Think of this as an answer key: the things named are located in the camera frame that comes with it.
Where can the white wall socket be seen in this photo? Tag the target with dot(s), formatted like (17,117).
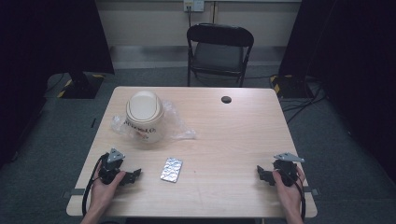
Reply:
(193,5)

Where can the dark curtain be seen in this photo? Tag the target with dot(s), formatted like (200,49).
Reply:
(351,62)
(46,46)

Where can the black folding chair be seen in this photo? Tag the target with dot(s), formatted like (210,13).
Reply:
(218,56)

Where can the white tub in plastic bag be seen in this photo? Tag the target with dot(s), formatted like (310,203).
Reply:
(179,124)

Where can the person's left hand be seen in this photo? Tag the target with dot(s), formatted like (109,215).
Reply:
(101,191)

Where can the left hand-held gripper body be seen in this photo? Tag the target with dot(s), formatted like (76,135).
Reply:
(109,168)

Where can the silver foil blister pack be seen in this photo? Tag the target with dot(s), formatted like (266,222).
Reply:
(171,170)

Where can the person's right hand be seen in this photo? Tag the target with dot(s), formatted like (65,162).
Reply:
(289,196)

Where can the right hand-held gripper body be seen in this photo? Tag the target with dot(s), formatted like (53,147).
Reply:
(285,174)

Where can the black stand base striped tape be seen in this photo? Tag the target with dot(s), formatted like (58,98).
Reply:
(82,87)
(291,87)

